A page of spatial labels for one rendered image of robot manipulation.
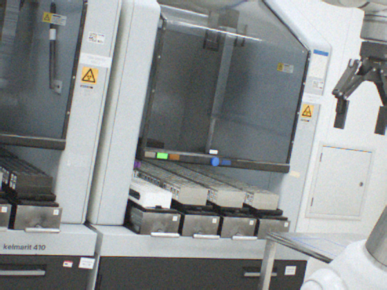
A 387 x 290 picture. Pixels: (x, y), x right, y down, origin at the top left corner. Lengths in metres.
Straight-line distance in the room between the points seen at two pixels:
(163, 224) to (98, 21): 0.65
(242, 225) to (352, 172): 2.04
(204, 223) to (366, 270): 1.08
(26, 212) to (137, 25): 0.65
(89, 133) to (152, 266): 0.47
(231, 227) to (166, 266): 0.26
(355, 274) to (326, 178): 2.94
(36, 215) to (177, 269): 0.53
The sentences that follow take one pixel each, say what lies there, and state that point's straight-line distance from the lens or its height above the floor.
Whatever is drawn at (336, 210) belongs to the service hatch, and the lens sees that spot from 4.49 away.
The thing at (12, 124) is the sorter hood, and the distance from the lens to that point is 2.18.
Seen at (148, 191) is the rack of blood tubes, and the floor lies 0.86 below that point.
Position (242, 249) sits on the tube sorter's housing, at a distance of 2.56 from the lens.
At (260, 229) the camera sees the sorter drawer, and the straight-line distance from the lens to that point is 2.58.
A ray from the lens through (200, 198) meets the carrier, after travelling 2.50.
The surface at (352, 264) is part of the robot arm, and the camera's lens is 1.45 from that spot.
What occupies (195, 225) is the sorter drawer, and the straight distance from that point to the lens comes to 2.42.
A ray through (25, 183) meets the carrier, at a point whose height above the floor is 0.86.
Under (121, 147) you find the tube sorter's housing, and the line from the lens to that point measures 2.33.
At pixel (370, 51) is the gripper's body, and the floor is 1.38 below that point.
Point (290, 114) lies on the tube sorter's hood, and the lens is 2.66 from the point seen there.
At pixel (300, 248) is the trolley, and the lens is 2.21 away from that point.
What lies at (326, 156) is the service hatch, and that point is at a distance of 4.34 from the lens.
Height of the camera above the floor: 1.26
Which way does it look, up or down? 6 degrees down
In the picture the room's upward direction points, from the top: 10 degrees clockwise
